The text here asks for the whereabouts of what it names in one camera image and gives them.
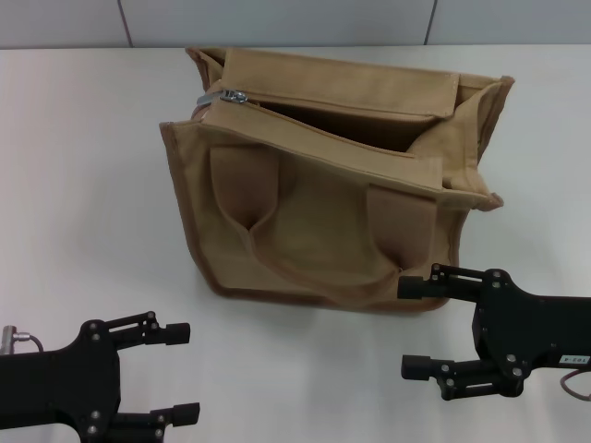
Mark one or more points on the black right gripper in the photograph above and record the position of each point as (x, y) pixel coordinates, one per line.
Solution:
(526, 332)

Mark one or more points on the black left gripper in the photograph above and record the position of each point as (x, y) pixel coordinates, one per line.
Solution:
(60, 387)

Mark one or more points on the khaki canvas food bag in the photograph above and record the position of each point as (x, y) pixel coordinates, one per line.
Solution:
(323, 231)

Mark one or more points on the silver metal zipper pull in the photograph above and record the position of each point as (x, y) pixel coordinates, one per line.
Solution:
(228, 97)

